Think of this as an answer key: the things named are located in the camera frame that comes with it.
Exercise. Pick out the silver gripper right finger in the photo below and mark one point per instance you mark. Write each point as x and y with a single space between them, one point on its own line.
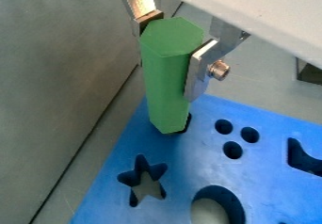
206 63

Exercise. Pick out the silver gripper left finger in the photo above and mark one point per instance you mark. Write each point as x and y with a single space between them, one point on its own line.
142 12

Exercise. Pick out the green hexagonal prism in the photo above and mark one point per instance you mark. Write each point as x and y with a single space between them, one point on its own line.
167 42

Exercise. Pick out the blue shape sorter block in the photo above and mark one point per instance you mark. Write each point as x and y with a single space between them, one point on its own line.
253 160

